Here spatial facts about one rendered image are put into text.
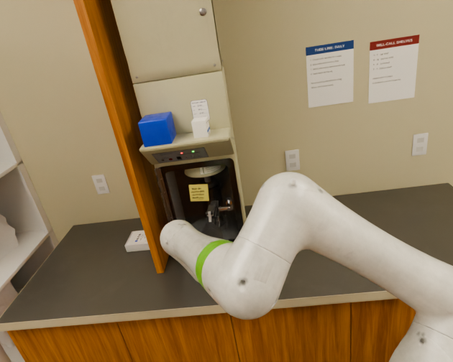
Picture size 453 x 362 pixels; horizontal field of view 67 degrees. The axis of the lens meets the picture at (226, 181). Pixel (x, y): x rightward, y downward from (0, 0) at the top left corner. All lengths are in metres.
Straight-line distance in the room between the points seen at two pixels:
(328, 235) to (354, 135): 1.23
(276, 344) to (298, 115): 1.03
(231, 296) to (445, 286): 0.40
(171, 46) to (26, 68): 0.90
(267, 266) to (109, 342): 1.12
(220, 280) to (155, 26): 0.89
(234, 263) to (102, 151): 1.41
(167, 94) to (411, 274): 0.94
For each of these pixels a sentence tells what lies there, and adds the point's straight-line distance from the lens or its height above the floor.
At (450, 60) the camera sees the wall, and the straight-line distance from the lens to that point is 1.91.
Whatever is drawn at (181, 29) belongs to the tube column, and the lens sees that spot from 1.24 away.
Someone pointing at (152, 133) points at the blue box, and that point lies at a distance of 1.21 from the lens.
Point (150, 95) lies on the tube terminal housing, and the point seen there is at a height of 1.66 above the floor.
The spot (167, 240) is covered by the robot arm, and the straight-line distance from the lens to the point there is 0.97.
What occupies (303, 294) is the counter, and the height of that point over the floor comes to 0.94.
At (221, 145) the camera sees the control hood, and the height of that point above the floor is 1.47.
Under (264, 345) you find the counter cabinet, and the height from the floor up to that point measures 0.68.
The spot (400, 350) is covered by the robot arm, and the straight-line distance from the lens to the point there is 0.83.
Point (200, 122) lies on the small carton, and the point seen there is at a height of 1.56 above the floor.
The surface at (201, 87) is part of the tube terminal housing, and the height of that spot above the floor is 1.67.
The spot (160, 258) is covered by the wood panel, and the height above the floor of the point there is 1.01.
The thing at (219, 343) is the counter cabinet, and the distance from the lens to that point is 1.53.
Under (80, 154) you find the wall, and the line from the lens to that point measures 1.96.
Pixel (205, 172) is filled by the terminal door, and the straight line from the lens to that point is 1.34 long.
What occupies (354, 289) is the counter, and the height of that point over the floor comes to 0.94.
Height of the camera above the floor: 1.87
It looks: 25 degrees down
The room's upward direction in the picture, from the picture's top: 10 degrees counter-clockwise
